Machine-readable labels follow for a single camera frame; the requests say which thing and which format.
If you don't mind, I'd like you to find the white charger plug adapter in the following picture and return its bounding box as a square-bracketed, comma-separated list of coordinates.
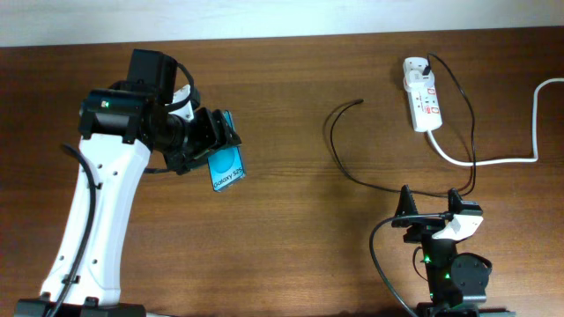
[404, 68, 435, 92]

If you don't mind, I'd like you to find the white power strip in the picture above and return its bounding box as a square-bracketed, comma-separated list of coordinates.
[403, 57, 442, 133]

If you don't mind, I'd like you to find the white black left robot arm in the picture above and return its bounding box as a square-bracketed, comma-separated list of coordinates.
[14, 89, 241, 317]

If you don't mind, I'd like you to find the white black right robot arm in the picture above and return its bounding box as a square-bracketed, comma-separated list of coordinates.
[391, 186, 515, 316]

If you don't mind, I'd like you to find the black USB charging cable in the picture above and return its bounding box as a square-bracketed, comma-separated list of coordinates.
[323, 53, 478, 198]

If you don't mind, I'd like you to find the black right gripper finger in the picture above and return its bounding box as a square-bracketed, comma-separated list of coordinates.
[397, 185, 419, 217]
[448, 188, 474, 214]

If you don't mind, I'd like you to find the white power strip cord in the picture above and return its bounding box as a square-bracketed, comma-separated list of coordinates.
[425, 77, 564, 167]

